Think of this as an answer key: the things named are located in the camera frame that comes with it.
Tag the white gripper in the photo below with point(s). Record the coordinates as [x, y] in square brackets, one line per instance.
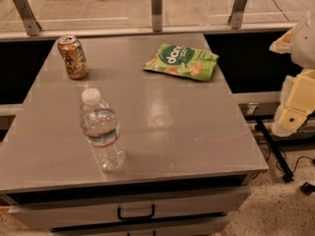
[304, 43]

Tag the clear plastic water bottle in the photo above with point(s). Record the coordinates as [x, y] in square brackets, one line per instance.
[100, 125]

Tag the green rice chip bag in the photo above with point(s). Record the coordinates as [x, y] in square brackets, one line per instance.
[184, 62]

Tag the black stand leg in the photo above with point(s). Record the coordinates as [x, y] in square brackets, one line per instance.
[287, 173]

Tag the grey lower drawer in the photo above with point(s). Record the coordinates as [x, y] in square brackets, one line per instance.
[202, 226]

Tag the grey drawer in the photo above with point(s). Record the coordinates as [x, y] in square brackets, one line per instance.
[202, 226]
[103, 210]

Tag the gold soda can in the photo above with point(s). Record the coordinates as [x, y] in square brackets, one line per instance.
[71, 50]

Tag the grey upper drawer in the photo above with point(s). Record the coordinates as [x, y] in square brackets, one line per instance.
[103, 210]

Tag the right metal rail bracket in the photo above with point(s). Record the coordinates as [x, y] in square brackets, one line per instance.
[236, 17]

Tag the metal rail bracket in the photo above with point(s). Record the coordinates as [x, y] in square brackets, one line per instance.
[31, 25]
[156, 6]
[236, 17]

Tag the grey metal rail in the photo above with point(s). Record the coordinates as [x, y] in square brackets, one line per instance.
[205, 29]

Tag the middle metal rail bracket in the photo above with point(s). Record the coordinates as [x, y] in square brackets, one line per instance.
[156, 6]

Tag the black drawer handle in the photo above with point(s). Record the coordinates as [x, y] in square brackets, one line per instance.
[136, 213]

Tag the left metal rail bracket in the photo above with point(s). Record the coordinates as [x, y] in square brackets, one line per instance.
[31, 25]

